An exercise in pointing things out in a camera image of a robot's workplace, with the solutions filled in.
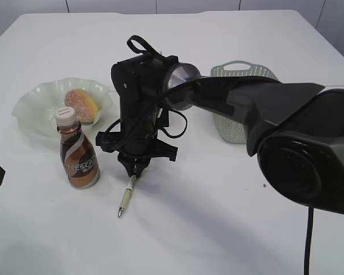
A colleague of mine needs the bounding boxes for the beige grip pen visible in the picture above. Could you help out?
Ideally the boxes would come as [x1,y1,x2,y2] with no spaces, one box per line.
[118,175,137,218]

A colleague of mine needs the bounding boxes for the pale green plastic basket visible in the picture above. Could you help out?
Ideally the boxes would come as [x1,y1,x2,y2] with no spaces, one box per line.
[210,61,278,144]

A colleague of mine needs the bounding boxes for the pale green glass wavy plate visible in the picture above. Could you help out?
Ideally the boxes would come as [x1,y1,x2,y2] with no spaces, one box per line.
[12,77,114,138]

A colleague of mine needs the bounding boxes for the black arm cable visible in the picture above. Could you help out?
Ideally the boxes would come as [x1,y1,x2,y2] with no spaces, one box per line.
[103,34,316,275]

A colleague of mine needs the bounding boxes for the orange bread loaf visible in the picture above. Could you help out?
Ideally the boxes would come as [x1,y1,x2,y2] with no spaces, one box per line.
[64,88,99,124]

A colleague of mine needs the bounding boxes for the Nescafe coffee bottle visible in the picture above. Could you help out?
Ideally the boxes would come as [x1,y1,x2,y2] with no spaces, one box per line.
[55,107,100,188]

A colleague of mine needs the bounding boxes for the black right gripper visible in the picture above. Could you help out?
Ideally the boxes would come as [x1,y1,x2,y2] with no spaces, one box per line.
[96,114,178,179]

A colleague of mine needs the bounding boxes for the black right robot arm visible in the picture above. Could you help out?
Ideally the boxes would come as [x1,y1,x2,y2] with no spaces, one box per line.
[96,54,344,214]

